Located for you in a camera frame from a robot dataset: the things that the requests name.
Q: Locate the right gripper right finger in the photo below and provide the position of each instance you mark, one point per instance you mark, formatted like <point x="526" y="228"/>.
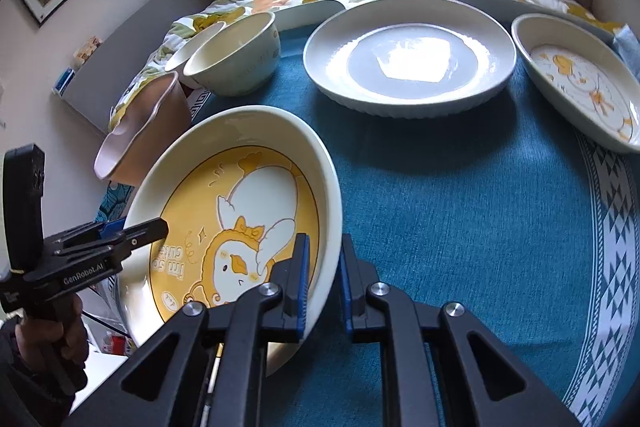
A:
<point x="377" y="312"/>

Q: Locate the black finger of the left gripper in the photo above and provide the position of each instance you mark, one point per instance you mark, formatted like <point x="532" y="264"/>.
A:
<point x="142" y="234"/>

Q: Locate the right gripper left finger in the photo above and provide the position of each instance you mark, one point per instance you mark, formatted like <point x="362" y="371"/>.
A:
<point x="272" y="312"/>

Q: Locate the yellow duck oval plate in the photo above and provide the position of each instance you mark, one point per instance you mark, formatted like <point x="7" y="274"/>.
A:
<point x="235" y="190"/>

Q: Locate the small white bowl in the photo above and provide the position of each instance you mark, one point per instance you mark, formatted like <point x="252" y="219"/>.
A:
<point x="178" y="60"/>

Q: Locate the cream ceramic bowl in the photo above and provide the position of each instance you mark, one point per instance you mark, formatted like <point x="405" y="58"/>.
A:
<point x="239" y="59"/>

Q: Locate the white duck oval plate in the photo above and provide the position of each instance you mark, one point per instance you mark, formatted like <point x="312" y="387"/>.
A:
<point x="582" y="78"/>

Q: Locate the person's left hand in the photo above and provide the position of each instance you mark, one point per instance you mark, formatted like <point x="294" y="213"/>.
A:
<point x="34" y="337"/>

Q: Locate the pink wavy-rim bowl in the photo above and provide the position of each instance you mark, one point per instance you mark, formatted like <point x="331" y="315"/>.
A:
<point x="154" y="119"/>

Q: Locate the blue patterned tablecloth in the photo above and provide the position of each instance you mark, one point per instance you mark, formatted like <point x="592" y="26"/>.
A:
<point x="507" y="209"/>

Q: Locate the grey headboard panel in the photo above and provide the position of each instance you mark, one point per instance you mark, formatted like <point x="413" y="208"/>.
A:
<point x="97" y="86"/>

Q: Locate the large white round plate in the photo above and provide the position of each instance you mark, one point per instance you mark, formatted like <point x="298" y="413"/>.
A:
<point x="410" y="58"/>

